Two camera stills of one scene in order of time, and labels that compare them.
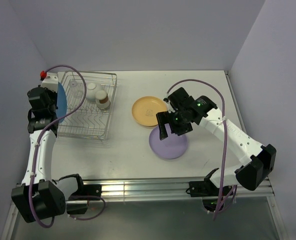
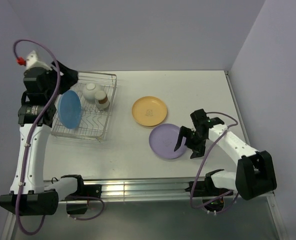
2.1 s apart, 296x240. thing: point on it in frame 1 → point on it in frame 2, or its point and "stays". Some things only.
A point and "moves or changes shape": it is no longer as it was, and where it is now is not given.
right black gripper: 165,117 → 198,150
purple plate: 172,147 stays
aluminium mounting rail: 148,187 stays
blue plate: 62,104 moves or changes shape
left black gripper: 53,94 → 69,78
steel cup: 102,99 stays
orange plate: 145,109 stays
